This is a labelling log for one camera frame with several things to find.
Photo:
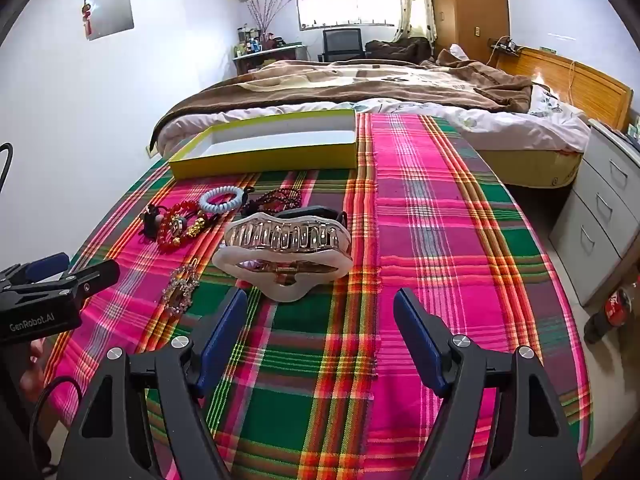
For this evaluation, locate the vase with branches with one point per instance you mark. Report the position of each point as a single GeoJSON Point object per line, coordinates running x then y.
{"type": "Point", "coordinates": [265, 15]}

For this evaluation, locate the red hanging ornament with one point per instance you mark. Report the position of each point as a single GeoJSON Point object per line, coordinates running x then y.
{"type": "Point", "coordinates": [88, 15]}

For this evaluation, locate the bed with brown blanket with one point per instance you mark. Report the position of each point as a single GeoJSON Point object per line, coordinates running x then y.
{"type": "Point", "coordinates": [325, 85]}

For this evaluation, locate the black watch band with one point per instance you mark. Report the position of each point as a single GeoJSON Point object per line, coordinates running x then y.
{"type": "Point", "coordinates": [315, 208]}

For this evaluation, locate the bed mattress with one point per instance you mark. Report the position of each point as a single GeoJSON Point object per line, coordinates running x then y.
{"type": "Point", "coordinates": [540, 170]}

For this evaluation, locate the cola bottle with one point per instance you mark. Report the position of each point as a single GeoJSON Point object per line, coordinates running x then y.
{"type": "Point", "coordinates": [612, 310]}

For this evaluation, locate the silver wall poster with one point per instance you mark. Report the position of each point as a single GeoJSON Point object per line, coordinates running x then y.
{"type": "Point", "coordinates": [112, 12]}

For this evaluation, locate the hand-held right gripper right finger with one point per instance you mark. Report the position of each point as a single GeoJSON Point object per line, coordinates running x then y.
{"type": "Point", "coordinates": [420, 342]}

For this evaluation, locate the group of bottles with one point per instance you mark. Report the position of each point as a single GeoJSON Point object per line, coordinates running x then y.
{"type": "Point", "coordinates": [250, 42]}

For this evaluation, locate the wooden wardrobe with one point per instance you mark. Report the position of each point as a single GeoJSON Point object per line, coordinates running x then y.
{"type": "Point", "coordinates": [470, 5]}

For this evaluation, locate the white floral duvet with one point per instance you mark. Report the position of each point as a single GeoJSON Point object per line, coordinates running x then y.
{"type": "Point", "coordinates": [500, 120]}

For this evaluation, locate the grey drawer cabinet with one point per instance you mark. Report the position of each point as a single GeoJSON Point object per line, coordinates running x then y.
{"type": "Point", "coordinates": [595, 200]}

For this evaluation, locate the wooden headboard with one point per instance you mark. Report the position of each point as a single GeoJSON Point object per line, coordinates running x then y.
{"type": "Point", "coordinates": [590, 85]}

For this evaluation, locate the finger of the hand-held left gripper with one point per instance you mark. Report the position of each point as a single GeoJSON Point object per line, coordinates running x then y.
{"type": "Point", "coordinates": [47, 265]}
{"type": "Point", "coordinates": [95, 276]}

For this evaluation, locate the person's left hand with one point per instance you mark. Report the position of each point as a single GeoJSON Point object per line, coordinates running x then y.
{"type": "Point", "coordinates": [34, 367]}

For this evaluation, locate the patterned curtain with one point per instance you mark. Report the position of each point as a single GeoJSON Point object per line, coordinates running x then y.
{"type": "Point", "coordinates": [410, 0]}

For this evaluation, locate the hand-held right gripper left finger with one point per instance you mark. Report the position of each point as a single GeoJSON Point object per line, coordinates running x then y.
{"type": "Point", "coordinates": [224, 332]}

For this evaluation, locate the window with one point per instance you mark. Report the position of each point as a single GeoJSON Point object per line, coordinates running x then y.
{"type": "Point", "coordinates": [345, 7]}

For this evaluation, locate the clear bag of gold jewellery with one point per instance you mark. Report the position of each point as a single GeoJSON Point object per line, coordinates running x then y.
{"type": "Point", "coordinates": [280, 235]}

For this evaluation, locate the plaid tablecloth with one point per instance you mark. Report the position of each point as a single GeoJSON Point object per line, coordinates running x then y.
{"type": "Point", "coordinates": [450, 260]}

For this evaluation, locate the dark brown bag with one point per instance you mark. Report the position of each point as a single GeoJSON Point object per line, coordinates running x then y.
{"type": "Point", "coordinates": [395, 50]}

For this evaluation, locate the television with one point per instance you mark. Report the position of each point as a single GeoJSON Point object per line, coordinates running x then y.
{"type": "Point", "coordinates": [342, 40]}

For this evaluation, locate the yellow cardboard box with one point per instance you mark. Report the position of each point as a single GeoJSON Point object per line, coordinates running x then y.
{"type": "Point", "coordinates": [280, 157]}

